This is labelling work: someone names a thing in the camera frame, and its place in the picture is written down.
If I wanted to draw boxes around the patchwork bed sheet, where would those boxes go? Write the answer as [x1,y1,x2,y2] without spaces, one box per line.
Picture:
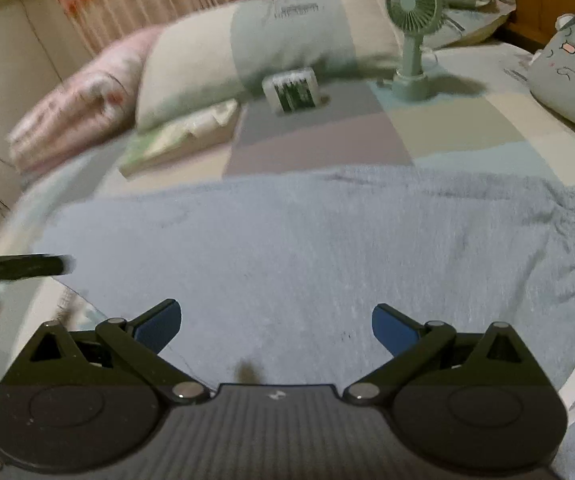
[0,44,575,256]

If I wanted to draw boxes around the grey sweatpants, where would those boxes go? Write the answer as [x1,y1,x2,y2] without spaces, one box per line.
[31,166,575,390]

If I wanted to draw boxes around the green white tissue pack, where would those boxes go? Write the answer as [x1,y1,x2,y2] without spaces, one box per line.
[261,67,323,115]

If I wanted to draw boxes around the green paperback book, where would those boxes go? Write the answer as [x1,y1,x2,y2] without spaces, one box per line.
[118,100,240,178]

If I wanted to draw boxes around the green handheld fan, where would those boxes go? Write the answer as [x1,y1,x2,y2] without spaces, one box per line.
[385,0,444,102]

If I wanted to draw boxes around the patchwork pillow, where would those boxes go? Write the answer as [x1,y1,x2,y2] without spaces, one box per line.
[135,0,401,132]

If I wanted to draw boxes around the folded pink quilt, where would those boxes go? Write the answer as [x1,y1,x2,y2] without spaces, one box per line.
[7,25,165,177]

